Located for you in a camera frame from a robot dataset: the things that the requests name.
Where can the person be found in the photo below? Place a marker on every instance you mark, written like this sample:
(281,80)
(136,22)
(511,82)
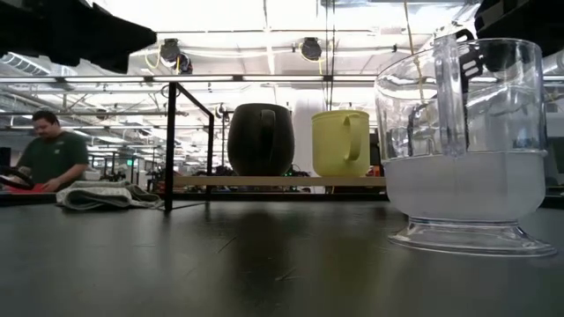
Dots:
(53,158)

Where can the red flat object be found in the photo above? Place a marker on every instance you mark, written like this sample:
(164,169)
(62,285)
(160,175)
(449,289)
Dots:
(26,188)

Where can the yellow plastic mug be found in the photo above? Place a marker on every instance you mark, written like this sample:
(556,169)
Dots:
(330,145)

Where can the lit frame crossbar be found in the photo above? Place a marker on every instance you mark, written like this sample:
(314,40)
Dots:
(198,78)

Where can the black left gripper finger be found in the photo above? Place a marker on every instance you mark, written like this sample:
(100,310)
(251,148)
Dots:
(136,42)

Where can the dark mug with green inside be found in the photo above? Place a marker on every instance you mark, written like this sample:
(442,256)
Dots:
(251,141)

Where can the clear glass cup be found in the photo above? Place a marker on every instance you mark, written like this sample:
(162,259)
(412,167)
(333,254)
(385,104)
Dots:
(462,189)

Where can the wooden shelf with black frame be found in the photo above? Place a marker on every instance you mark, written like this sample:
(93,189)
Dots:
(264,181)

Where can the white folded cloth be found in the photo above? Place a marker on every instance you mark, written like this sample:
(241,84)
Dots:
(101,196)

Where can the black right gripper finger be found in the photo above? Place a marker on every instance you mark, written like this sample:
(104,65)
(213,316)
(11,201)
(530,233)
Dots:
(469,57)

